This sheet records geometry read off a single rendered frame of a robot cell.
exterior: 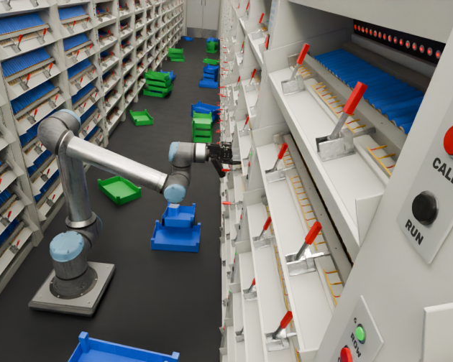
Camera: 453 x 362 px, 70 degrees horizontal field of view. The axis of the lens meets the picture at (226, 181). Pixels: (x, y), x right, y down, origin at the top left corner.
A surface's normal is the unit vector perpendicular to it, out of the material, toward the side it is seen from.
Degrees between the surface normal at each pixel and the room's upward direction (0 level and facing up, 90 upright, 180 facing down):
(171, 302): 0
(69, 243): 4
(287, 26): 90
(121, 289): 0
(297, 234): 21
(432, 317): 90
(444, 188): 90
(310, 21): 90
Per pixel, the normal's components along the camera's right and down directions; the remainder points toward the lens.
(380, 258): -0.99, -0.07
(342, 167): -0.27, -0.82
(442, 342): 0.02, 0.52
